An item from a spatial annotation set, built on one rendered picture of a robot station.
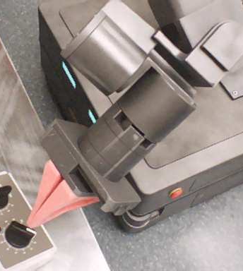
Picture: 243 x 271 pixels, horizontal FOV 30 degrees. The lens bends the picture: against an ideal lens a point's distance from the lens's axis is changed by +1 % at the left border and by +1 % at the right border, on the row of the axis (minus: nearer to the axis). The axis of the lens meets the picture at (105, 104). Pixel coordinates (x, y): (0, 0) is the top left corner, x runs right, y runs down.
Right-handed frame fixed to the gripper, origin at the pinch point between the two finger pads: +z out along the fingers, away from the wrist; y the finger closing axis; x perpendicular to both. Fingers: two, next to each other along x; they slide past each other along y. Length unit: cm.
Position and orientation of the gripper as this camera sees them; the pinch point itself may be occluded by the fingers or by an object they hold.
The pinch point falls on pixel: (37, 219)
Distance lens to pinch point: 48.1
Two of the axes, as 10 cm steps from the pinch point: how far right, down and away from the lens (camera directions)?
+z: -6.9, 6.9, 2.3
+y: 5.6, 7.1, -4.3
